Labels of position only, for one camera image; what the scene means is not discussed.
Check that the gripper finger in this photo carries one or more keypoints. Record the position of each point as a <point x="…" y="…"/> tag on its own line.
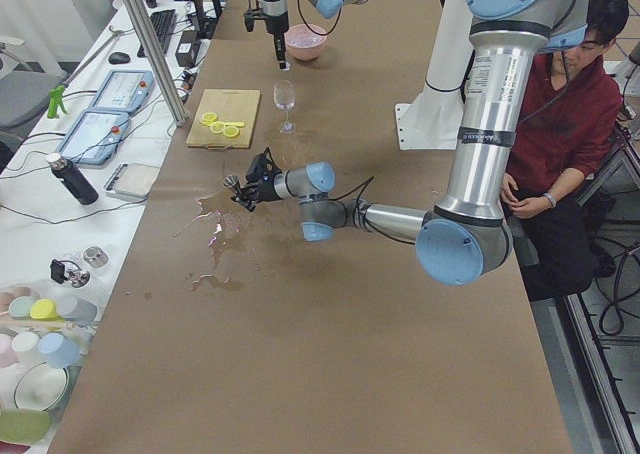
<point x="280" y="50"/>

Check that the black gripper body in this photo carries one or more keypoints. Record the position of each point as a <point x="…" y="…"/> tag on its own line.
<point x="278" y="26"/>
<point x="264" y="189"/>

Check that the steel cocktail jigger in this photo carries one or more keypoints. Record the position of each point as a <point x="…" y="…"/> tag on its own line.
<point x="232" y="183"/>

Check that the pink bowl of ice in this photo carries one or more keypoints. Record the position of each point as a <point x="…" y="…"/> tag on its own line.
<point x="305" y="43"/>

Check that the clear wine glass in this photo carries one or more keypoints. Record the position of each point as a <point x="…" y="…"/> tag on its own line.
<point x="284" y="99"/>

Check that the yellow lemon slice near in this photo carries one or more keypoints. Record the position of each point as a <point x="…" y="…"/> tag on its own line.
<point x="231" y="132"/>

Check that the yellow lemon slice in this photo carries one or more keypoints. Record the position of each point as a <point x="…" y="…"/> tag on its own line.
<point x="217" y="127"/>
<point x="208" y="118"/>
<point x="231" y="132"/>

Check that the yellow lemon slice middle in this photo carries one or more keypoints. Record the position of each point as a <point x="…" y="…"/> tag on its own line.
<point x="217" y="127"/>

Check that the bamboo cutting board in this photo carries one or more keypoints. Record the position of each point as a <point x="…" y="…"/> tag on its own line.
<point x="231" y="105"/>

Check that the yellow lemon slice far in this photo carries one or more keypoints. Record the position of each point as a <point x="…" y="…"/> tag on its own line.
<point x="208" y="118"/>

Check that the black power adapter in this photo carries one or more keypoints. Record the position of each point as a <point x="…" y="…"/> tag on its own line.
<point x="186" y="53"/>

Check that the black keyboard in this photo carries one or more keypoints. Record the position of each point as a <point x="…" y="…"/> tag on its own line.
<point x="163" y="23"/>

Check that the white kitchen scale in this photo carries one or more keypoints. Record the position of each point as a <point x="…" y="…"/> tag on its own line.
<point x="131" y="182"/>

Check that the upper blue teach pendant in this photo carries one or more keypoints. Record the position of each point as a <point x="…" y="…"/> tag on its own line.
<point x="123" y="90"/>

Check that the blue teach pendant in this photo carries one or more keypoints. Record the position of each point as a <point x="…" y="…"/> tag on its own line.
<point x="94" y="137"/>
<point x="123" y="90"/>

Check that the black computer mouse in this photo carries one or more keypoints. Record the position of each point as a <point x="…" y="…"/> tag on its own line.
<point x="119" y="58"/>

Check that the lower blue teach pendant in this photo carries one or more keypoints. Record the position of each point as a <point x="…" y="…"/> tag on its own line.
<point x="94" y="137"/>

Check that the small steel cup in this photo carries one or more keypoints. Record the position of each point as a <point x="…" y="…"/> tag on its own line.
<point x="95" y="257"/>

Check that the black water bottle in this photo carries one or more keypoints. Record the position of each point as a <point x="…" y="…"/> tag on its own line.
<point x="72" y="178"/>

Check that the grey cup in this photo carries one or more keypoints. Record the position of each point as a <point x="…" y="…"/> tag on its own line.
<point x="77" y="310"/>

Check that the green toy figure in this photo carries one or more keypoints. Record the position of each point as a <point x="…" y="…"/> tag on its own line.
<point x="56" y="103"/>

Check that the yellow cup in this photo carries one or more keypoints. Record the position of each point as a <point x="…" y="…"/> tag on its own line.
<point x="44" y="310"/>

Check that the light blue cup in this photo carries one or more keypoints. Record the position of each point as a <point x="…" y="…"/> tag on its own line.
<point x="58" y="351"/>

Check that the mint green cup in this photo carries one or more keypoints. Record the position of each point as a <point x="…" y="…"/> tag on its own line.
<point x="20" y="307"/>

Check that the white cup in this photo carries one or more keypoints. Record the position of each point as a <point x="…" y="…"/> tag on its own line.
<point x="25" y="345"/>

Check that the white bowl green rim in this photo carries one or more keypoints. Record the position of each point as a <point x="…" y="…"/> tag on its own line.
<point x="42" y="388"/>

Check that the person in red hoodie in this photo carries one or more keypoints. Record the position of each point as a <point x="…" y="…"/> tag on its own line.
<point x="568" y="113"/>

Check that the green plate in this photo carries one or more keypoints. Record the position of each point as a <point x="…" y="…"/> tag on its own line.
<point x="24" y="426"/>

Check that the aluminium frame post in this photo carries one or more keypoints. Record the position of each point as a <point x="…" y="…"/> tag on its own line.
<point x="148" y="39"/>

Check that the white camera post base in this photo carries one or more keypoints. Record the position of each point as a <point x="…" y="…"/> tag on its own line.
<point x="432" y="120"/>

